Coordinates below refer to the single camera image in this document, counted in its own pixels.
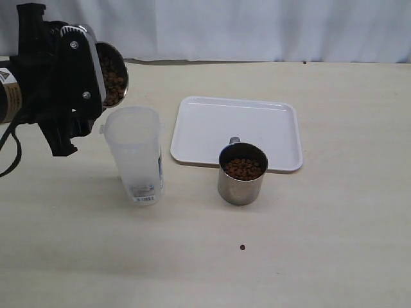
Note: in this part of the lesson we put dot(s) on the white curtain backdrop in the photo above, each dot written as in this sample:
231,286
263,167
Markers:
247,31

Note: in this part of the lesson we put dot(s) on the steel cup with kibble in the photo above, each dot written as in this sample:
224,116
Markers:
242,167

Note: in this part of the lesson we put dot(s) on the white plastic tray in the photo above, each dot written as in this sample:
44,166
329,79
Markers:
204,126

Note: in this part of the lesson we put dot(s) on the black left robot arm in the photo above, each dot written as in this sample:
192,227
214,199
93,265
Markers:
12,96

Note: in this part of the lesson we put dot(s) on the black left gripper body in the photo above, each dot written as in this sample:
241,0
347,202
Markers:
60,74

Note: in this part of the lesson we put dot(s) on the clear plastic tall container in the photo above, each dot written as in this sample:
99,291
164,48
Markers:
133,136

